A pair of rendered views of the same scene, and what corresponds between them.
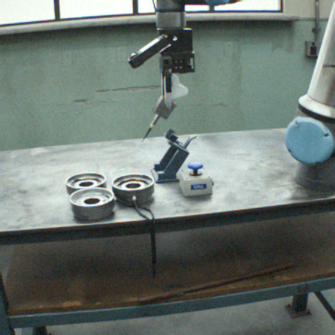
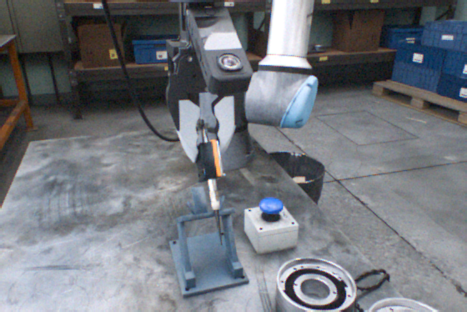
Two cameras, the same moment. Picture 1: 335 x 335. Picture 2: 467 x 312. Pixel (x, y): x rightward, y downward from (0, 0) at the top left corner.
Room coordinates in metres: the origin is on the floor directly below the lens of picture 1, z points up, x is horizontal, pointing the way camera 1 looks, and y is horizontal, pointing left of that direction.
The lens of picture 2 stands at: (1.31, 0.47, 1.21)
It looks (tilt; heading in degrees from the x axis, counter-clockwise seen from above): 26 degrees down; 262
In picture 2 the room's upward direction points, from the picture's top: straight up
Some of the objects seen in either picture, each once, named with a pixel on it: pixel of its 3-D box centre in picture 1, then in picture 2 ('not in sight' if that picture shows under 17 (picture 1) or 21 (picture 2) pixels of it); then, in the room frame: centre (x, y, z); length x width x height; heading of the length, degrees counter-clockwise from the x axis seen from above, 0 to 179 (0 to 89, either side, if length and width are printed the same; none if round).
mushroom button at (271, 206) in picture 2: (195, 171); (270, 214); (1.16, -0.07, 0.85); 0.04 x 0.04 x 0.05
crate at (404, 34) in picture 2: not in sight; (402, 36); (-1.34, -3.94, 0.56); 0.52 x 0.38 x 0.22; 5
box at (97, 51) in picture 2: not in sight; (101, 42); (1.96, -3.43, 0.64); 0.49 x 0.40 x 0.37; 13
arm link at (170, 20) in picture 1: (170, 20); not in sight; (1.27, -0.02, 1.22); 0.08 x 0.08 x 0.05
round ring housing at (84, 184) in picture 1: (86, 187); not in sight; (1.15, 0.21, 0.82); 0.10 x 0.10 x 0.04
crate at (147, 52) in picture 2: not in sight; (160, 48); (1.43, -3.53, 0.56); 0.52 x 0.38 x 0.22; 5
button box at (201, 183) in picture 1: (197, 181); (268, 224); (1.16, -0.07, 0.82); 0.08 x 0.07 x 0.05; 98
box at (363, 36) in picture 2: not in sight; (355, 29); (-0.72, -3.84, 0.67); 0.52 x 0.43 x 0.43; 8
